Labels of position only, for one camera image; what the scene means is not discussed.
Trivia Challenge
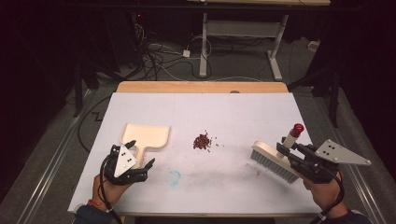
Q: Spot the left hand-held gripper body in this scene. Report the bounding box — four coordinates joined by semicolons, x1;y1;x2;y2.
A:
103;144;149;187

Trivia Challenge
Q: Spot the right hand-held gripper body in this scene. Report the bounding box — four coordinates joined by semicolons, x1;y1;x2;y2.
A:
298;139;372;184

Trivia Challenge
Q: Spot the cream plastic dustpan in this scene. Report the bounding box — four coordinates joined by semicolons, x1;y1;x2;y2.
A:
120;122;172;171

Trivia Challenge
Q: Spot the cream brush with red cap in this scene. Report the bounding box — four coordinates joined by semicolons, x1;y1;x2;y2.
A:
249;122;305;185

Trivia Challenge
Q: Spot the pile of red beans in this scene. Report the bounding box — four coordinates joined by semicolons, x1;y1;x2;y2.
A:
191;130;219;153

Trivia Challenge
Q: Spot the person's left hand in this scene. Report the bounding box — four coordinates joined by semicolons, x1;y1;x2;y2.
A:
92;173;133;209

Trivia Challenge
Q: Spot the person's right hand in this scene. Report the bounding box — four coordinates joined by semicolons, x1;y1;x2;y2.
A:
303;171;344;213

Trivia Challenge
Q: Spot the red wristband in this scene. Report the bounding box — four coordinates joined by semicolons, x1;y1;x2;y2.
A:
87;199;108;213

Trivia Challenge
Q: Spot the black metal stand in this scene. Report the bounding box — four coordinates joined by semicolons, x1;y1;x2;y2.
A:
287;62;341;129
72;60;86;119

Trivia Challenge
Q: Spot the white table cover sheet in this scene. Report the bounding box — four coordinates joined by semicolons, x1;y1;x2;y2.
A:
67;91;337;217

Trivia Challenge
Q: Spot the wooden table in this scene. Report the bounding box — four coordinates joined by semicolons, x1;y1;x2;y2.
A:
67;80;325;218

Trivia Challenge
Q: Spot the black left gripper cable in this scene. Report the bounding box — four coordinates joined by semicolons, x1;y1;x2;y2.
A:
98;153;124;224

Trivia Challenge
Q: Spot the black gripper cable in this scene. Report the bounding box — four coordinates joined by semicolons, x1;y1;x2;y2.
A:
98;153;124;224
311;172;346;224

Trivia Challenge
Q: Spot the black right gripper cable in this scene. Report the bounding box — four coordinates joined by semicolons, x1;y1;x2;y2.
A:
311;172;346;224

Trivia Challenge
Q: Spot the metal floor rail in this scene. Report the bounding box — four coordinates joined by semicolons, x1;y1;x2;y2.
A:
311;92;389;224
15;89;96;224

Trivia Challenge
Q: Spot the black floor cable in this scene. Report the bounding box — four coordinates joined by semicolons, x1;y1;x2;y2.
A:
77;94;112;154

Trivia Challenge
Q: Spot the tangle of floor cables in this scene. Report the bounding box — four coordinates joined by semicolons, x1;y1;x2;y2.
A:
132;22;214;82

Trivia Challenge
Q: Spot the white metal desk frame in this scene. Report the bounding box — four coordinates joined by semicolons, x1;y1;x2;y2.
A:
186;0;332;82

